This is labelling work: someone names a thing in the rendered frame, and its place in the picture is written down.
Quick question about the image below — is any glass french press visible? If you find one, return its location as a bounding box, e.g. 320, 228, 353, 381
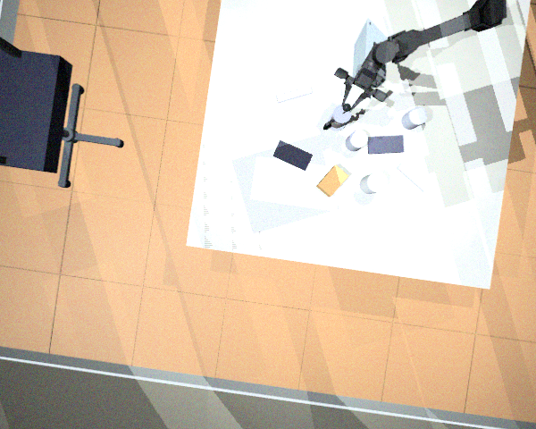
323, 103, 352, 131

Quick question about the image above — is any grey cylinder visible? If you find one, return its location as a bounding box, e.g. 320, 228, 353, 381
346, 130, 368, 151
402, 106, 428, 130
360, 172, 388, 194

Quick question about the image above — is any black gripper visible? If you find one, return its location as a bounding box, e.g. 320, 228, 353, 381
334, 59, 387, 112

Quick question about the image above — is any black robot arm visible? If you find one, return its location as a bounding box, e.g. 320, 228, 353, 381
355, 0, 507, 88

